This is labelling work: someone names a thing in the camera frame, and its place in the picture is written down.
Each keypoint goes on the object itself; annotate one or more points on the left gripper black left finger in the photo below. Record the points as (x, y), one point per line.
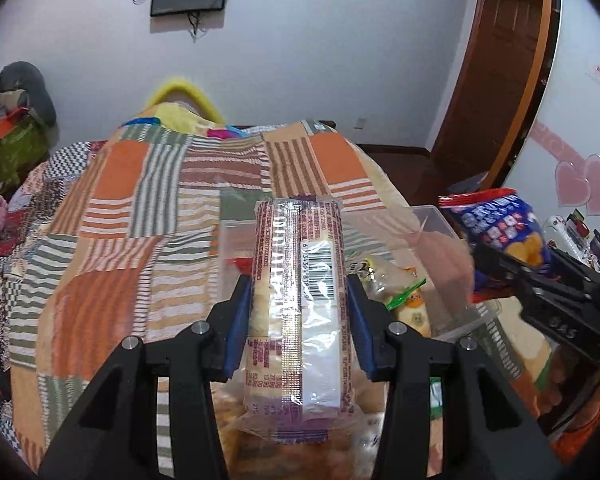
(111, 431)

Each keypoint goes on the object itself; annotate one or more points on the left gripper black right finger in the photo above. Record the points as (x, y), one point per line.
(487, 432)

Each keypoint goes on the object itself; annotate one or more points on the blue cracker snack bag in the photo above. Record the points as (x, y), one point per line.
(500, 219)

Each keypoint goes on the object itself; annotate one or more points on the beige toasted bun slices pack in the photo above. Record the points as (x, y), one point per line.
(415, 315)

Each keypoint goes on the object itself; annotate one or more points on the clear green-edged cat-ear snack bag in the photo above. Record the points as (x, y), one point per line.
(384, 281)

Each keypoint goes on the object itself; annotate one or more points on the long brown-printed biscuit pack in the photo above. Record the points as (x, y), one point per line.
(298, 354)

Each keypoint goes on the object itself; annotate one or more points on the right hand holding gripper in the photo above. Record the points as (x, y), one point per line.
(562, 365)

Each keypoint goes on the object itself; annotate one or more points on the white green-text snack packet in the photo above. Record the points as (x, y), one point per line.
(435, 398)

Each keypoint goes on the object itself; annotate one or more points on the white suitcase with stickers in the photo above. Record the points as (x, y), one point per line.
(573, 236)

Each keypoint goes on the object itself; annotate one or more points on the clear brown pastry pack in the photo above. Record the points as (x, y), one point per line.
(348, 453)

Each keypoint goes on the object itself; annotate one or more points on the clear plastic storage bin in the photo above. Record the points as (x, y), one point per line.
(410, 260)

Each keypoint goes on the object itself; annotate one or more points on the orange striped patchwork bedspread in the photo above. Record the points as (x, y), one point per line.
(142, 234)

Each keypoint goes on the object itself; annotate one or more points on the brown wooden door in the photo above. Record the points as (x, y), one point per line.
(494, 90)

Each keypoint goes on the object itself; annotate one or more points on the grey-green clothes pile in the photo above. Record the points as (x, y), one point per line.
(27, 114)

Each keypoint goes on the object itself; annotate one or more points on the yellow curved headboard cushion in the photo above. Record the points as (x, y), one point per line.
(179, 86)

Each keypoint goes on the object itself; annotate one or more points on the pink heart wall decals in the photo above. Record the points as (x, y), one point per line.
(577, 178)

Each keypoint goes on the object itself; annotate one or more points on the white wall socket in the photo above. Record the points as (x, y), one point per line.
(360, 124)

